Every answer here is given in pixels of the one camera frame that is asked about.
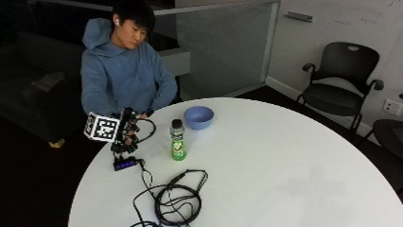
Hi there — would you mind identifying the black usb hub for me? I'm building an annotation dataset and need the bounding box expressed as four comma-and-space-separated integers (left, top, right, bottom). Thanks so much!
112, 156, 141, 172

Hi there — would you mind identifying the white marker cube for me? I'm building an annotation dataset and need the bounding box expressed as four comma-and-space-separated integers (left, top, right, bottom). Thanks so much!
82, 111, 124, 143

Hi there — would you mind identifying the white wall outlet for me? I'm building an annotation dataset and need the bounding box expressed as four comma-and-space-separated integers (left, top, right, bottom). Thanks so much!
382, 98, 403, 116

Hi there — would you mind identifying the glass partition panel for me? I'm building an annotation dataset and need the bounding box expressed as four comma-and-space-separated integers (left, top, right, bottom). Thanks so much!
153, 0, 282, 101

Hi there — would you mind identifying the black office chair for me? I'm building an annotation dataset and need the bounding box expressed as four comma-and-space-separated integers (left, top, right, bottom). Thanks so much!
297, 42, 386, 135

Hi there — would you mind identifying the green drink bottle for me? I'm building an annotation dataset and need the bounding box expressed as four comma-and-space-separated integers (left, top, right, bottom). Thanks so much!
169, 118, 188, 162

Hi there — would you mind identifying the grey wall handle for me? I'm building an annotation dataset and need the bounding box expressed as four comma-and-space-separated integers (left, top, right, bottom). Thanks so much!
283, 10, 315, 24

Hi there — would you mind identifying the the person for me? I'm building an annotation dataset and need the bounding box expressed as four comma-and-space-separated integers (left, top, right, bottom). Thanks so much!
80, 0, 178, 118

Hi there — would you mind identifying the dark sofa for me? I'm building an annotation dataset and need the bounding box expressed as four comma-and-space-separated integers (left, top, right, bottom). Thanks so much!
0, 30, 86, 143

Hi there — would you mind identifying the coiled black cable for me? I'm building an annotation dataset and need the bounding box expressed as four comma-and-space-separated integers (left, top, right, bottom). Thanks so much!
129, 159, 210, 227

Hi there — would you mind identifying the blue bowl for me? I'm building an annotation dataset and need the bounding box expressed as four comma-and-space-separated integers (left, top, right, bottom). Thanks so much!
182, 105, 215, 131

